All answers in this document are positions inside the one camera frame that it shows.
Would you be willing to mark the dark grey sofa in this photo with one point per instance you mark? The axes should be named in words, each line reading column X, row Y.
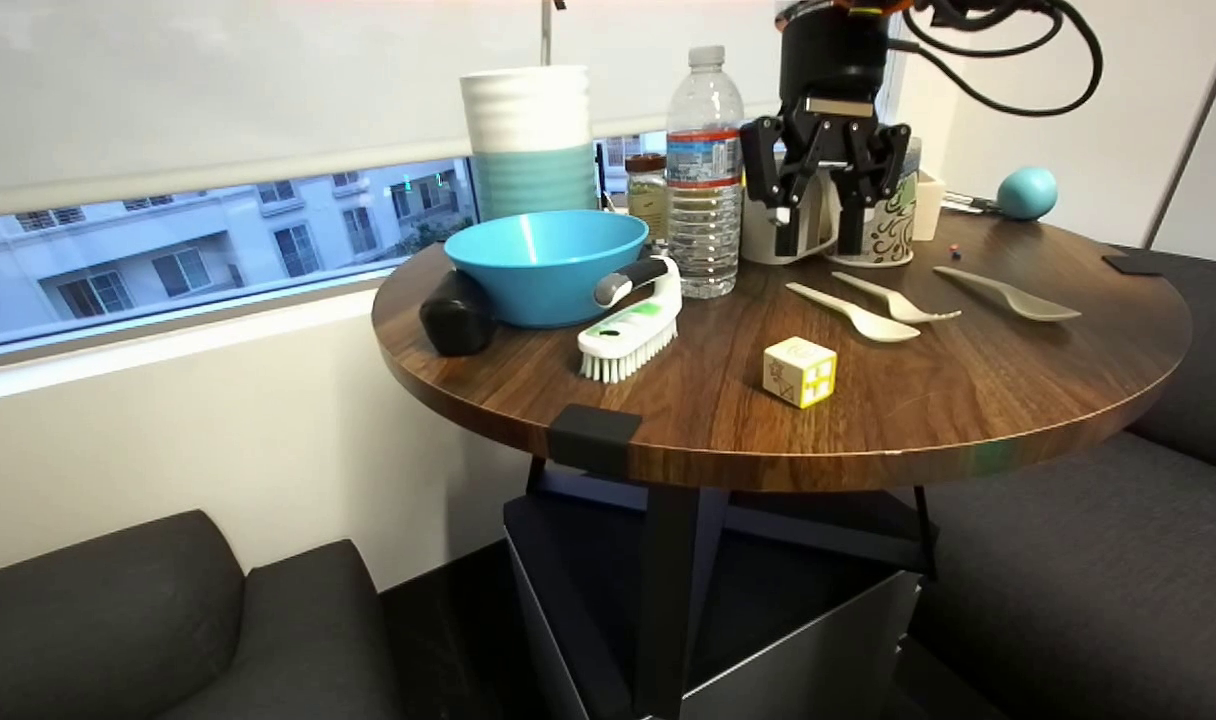
column 1101, row 574
column 113, row 626

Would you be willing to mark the small grey flat object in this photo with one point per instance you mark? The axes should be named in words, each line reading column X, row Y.
column 964, row 204

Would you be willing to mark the clear plastic water bottle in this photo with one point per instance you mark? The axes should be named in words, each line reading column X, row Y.
column 707, row 202

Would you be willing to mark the teal ball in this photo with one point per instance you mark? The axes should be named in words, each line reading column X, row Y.
column 1026, row 193

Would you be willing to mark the white scrub brush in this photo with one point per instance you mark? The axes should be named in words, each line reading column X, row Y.
column 627, row 344

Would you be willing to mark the white plastic fork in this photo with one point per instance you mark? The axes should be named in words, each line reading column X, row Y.
column 900, row 304

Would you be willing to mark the small beige cup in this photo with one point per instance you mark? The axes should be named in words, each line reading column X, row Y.
column 928, row 204

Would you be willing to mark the yellow and white cube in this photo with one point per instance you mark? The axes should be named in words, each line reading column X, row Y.
column 799, row 373

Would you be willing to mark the wooden spoon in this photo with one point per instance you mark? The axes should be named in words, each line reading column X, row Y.
column 881, row 326

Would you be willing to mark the window glass pane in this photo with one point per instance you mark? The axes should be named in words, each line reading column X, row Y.
column 168, row 263

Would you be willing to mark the black tape patch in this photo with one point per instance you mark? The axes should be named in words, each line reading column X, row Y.
column 593, row 442
column 1135, row 265

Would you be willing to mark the small glass jar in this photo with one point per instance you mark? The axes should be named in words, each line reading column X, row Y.
column 649, row 202

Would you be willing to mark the white roller blind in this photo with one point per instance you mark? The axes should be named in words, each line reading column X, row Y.
column 233, row 83

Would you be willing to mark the black rounded object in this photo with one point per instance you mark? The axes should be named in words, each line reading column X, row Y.
column 453, row 316

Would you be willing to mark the thin metal pole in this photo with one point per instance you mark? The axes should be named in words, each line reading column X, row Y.
column 1198, row 146

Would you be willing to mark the white and teal canister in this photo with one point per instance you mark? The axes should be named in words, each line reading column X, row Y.
column 530, row 133

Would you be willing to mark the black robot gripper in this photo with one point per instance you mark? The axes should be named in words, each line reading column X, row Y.
column 835, row 62

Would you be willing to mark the blue plastic bowl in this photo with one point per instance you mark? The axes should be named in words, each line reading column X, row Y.
column 540, row 272

